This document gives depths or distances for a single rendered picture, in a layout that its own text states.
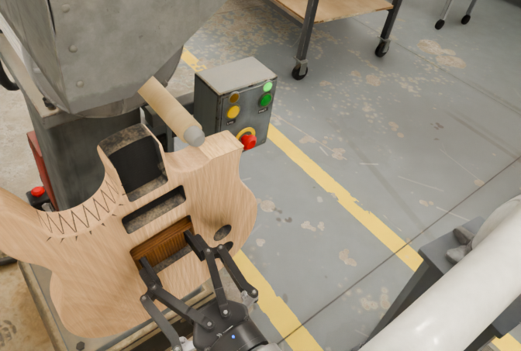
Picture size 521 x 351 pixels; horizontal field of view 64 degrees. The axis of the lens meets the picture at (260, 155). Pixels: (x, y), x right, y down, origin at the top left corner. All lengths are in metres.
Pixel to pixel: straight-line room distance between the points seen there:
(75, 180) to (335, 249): 1.34
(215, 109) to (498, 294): 0.61
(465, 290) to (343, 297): 1.49
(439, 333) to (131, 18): 0.36
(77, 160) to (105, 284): 0.41
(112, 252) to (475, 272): 0.44
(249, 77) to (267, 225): 1.23
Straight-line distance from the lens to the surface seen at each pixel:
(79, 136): 0.97
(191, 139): 0.53
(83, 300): 0.66
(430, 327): 0.41
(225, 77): 0.90
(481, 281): 0.46
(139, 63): 0.36
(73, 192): 1.07
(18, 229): 0.51
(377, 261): 2.08
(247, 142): 0.94
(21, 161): 2.44
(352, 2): 3.38
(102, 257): 0.61
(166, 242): 0.65
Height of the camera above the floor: 1.60
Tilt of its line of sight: 42 degrees down
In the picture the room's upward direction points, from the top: 10 degrees clockwise
